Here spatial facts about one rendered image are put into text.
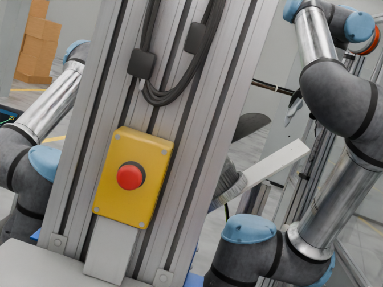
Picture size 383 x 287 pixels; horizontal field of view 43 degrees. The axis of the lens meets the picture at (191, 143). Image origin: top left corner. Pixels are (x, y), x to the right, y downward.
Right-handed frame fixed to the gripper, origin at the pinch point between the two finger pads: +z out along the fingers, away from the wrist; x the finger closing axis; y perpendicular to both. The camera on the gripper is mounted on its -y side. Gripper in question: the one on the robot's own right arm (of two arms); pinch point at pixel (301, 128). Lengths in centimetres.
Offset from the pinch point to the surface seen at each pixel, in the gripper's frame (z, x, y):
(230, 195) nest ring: 39, -6, -48
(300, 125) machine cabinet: 49, 130, -569
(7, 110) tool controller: 24, -87, -11
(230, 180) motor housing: 34, -8, -53
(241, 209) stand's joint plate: 49, 4, -69
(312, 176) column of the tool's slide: 28, 34, -87
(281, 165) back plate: 22, 10, -53
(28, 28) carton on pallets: 49, -373, -798
